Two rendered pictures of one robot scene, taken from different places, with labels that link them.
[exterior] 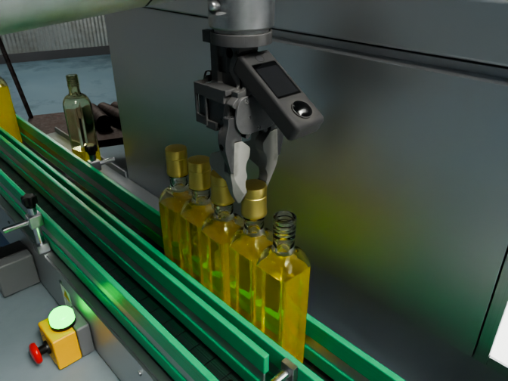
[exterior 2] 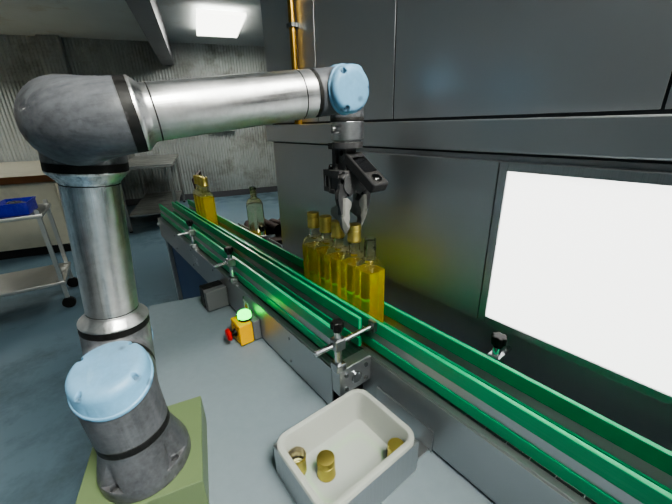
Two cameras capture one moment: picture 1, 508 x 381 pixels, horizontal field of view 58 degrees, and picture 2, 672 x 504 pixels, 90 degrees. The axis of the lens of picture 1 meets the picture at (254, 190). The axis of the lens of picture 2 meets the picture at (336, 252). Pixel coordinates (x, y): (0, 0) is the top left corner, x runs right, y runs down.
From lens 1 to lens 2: 27 cm
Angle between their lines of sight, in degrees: 9
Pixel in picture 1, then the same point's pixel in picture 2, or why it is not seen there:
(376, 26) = (416, 139)
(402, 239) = (436, 253)
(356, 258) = (413, 271)
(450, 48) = (451, 145)
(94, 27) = (258, 175)
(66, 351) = (245, 334)
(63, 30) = (238, 177)
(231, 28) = (342, 139)
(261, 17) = (356, 133)
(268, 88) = (360, 168)
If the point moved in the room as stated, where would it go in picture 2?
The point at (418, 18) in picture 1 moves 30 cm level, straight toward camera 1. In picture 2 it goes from (435, 132) to (402, 140)
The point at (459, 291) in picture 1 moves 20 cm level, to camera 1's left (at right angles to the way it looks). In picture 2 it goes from (466, 278) to (375, 277)
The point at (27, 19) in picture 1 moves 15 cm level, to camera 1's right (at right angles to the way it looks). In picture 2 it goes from (260, 120) to (359, 117)
